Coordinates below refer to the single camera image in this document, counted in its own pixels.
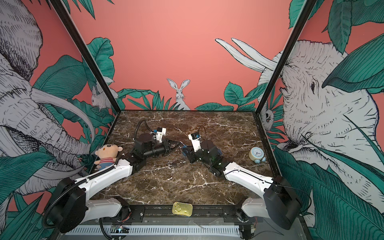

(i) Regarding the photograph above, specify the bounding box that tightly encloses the gold tin can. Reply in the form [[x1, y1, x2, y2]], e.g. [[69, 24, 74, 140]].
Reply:
[[172, 202, 193, 217]]

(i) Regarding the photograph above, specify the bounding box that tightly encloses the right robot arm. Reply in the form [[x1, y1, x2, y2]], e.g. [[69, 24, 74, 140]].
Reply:
[[182, 140, 303, 230]]

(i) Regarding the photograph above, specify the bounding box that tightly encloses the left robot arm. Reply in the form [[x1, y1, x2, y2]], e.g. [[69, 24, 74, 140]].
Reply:
[[42, 130, 181, 233]]

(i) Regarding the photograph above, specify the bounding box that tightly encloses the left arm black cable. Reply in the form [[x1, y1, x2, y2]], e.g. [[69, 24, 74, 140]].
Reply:
[[134, 119, 154, 140]]

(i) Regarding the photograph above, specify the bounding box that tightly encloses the blue padlock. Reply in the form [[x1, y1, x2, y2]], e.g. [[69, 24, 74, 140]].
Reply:
[[182, 145, 188, 155]]

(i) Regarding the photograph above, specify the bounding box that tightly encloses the white perforated rail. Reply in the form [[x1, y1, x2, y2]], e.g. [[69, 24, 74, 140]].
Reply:
[[64, 224, 241, 237]]

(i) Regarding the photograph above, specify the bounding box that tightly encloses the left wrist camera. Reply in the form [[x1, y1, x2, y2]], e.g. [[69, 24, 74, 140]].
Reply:
[[154, 128, 167, 144]]

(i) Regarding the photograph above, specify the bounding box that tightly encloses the small round clock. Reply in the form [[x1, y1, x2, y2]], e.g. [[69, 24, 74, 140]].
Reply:
[[249, 147, 267, 164]]

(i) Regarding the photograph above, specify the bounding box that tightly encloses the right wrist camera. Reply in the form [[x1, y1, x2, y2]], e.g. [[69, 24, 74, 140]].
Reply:
[[188, 132, 201, 152]]

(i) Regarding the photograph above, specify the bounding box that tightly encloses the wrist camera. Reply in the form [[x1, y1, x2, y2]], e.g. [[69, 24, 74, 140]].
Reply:
[[154, 128, 167, 144], [188, 132, 201, 152]]

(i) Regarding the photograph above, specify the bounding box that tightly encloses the plush doll toy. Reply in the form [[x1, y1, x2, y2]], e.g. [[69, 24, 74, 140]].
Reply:
[[94, 144, 123, 171]]

